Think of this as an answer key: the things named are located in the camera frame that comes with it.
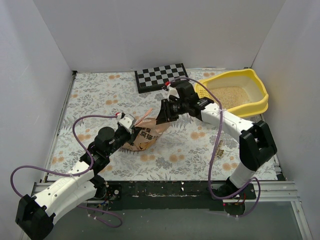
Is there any pink cat litter bag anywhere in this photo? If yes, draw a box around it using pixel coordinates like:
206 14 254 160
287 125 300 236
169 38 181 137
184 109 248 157
122 108 171 152

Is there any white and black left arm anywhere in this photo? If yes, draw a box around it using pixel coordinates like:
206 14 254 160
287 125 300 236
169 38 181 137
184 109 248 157
15 126 141 240

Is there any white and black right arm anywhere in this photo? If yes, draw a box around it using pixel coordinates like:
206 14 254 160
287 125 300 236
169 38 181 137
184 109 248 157
156 81 277 200

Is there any yellow and white litter box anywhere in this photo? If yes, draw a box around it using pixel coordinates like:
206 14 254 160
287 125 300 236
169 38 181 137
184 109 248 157
199 68 269 118

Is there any black and silver chessboard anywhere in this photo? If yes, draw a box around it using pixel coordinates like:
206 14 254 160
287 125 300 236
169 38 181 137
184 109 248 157
134 63 188 94

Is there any floral patterned table mat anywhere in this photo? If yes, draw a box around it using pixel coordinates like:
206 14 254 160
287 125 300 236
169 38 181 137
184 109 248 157
51 69 272 181

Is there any small brown wooden ruler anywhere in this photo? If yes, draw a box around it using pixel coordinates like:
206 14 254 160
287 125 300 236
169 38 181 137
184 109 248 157
215 140 224 158

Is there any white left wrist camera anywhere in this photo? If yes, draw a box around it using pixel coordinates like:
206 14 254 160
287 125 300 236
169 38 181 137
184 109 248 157
116 112 137 134

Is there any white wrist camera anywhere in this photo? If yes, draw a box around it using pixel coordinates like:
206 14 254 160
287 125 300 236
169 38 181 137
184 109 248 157
116 112 137 134
162 81 178 101

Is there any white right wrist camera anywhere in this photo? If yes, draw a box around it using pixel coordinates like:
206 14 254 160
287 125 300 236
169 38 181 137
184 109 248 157
162 81 178 101

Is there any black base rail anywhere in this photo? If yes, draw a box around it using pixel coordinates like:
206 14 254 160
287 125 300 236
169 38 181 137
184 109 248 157
82 174 251 213

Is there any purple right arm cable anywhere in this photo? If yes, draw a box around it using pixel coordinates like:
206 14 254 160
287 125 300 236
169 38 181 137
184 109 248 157
166 77 261 218

